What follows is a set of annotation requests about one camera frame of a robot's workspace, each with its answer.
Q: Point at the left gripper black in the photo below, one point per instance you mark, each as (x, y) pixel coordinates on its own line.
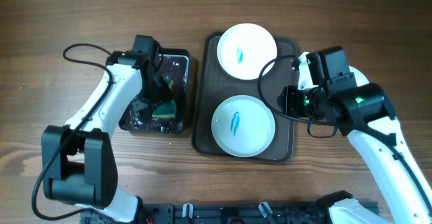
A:
(165, 92)

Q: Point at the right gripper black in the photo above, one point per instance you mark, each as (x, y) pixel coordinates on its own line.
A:
(291, 93)

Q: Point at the green yellow sponge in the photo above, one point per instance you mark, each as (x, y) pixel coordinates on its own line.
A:
(166, 110)

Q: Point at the white plate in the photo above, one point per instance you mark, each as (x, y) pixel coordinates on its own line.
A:
(305, 80)
(243, 126)
(244, 49)

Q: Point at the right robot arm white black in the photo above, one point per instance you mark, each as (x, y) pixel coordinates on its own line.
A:
(365, 115)

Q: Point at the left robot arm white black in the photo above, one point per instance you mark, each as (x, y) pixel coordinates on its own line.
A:
(78, 162)

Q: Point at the black water basin tray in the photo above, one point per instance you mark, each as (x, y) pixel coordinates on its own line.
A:
(175, 67)

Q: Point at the dark brown serving tray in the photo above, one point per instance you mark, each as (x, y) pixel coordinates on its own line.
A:
(216, 85)

